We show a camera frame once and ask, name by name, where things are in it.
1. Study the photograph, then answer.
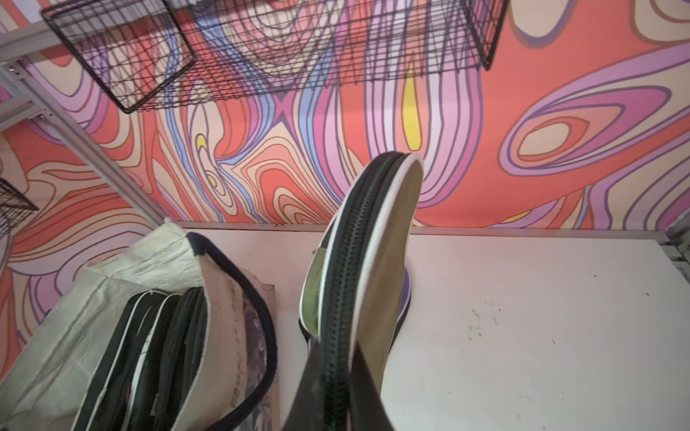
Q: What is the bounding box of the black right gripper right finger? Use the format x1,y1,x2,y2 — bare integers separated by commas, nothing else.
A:
350,345,395,431

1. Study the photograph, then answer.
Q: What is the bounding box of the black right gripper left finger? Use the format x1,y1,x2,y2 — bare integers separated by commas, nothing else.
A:
282,344,325,431

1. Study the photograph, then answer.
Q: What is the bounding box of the olive ping pong paddle case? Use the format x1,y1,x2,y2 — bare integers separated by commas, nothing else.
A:
299,152,424,430

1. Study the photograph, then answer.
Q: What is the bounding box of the purple ping pong paddle case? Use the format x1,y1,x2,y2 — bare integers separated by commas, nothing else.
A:
393,267,413,343

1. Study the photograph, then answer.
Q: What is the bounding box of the cream canvas tote bag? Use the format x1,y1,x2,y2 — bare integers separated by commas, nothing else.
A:
1,222,280,430

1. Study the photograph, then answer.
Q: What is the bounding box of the black white-trimmed ping pong case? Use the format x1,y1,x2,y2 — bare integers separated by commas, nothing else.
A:
72,290,167,430

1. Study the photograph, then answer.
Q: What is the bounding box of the black wire basket left wall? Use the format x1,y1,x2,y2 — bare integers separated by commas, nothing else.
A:
0,179,38,238

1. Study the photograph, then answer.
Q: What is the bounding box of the black wire basket wall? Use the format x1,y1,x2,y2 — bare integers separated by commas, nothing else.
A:
0,179,38,238
41,0,509,113

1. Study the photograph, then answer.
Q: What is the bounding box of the black wire basket back wall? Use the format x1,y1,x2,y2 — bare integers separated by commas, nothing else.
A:
41,0,509,113

